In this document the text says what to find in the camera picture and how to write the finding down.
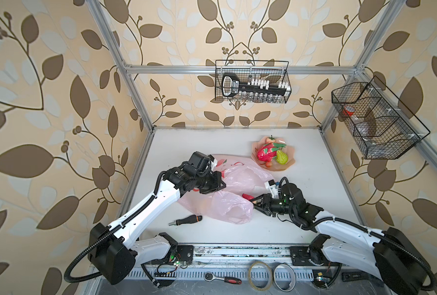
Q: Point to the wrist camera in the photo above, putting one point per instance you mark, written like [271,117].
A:
[201,163]
[278,190]

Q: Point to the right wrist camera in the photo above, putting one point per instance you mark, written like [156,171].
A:
[278,190]

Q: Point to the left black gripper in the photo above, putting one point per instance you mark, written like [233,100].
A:
[216,185]

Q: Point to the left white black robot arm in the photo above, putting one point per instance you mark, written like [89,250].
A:
[114,250]

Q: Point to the red-handled ratchet wrench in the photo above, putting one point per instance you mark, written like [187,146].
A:
[231,280]

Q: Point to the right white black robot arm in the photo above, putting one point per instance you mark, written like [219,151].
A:
[388,255]

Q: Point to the black socket set holder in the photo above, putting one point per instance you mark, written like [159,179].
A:
[230,86]

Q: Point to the black orange screwdriver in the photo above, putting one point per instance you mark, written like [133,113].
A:
[192,219]

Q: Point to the grey tape roll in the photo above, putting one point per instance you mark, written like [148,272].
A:
[284,278]

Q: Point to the black wire basket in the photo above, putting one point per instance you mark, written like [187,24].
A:
[272,70]
[398,127]

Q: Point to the pink dragon fruit toy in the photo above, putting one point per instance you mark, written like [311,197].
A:
[267,152]

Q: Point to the orange fruit plate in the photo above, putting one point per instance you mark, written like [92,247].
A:
[273,166]

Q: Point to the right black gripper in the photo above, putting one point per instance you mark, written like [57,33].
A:
[266,198]

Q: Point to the right black wire basket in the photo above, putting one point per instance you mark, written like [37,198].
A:
[398,127]

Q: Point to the black adjustable wrench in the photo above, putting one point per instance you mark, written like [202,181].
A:
[354,276]

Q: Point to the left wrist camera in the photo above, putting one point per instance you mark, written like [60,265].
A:
[201,163]

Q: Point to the red-capped plastic bottle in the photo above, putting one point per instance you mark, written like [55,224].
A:
[362,126]

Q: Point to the centre black wire basket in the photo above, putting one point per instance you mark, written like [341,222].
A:
[272,70]

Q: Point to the clear tape roll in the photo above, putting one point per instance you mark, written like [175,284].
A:
[260,277]

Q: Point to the pink plastic fruit-print bag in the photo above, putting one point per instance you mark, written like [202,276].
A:
[241,176]

